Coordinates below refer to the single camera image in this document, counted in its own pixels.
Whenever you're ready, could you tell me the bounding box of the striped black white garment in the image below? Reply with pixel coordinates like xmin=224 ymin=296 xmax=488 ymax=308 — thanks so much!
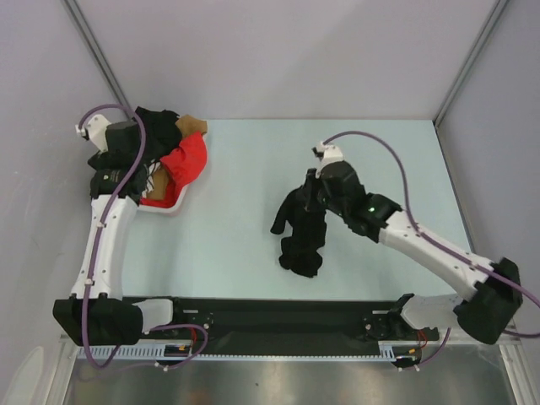
xmin=142 ymin=160 xmax=161 ymax=198

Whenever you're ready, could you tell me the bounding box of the slotted cable duct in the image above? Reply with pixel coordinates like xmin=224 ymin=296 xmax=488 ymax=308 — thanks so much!
xmin=78 ymin=342 xmax=422 ymax=360

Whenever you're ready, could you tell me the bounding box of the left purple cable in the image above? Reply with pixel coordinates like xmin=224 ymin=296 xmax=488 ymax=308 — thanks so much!
xmin=78 ymin=103 xmax=208 ymax=374

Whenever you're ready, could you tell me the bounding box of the white laundry basket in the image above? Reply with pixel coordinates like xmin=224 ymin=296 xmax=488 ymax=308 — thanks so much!
xmin=138 ymin=132 xmax=208 ymax=215

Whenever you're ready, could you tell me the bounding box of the black tank top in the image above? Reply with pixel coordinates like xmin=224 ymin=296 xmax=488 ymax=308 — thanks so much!
xmin=270 ymin=186 xmax=327 ymax=278

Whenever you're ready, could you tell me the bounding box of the aluminium frame post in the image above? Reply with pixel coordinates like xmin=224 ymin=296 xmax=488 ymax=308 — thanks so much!
xmin=61 ymin=0 xmax=131 ymax=108
xmin=432 ymin=0 xmax=511 ymax=129

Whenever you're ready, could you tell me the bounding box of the brown garment in basket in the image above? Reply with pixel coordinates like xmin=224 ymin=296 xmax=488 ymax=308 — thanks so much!
xmin=147 ymin=115 xmax=208 ymax=202

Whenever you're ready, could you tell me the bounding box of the left aluminium frame post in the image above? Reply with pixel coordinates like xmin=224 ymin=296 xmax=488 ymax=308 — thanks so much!
xmin=61 ymin=0 xmax=131 ymax=108

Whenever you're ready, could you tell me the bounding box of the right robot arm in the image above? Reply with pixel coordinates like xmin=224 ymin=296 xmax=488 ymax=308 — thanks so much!
xmin=305 ymin=143 xmax=523 ymax=344

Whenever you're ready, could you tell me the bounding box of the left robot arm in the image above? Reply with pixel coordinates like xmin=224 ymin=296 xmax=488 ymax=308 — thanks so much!
xmin=53 ymin=114 xmax=186 ymax=347

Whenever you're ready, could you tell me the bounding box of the right aluminium frame post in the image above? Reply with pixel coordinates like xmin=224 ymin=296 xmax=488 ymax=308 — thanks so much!
xmin=432 ymin=0 xmax=511 ymax=129

